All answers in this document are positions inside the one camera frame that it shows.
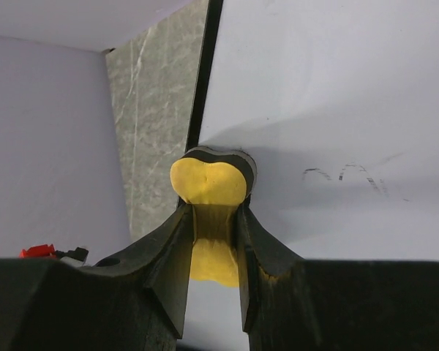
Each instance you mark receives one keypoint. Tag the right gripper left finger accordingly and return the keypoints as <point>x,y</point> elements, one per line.
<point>134,299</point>

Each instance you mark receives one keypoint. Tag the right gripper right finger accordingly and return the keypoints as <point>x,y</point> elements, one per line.
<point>289,303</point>

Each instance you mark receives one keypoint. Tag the yellow bone-shaped eraser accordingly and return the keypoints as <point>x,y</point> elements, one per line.
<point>215,183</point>

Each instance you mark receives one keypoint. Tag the small white whiteboard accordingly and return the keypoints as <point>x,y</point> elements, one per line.
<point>338,104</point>

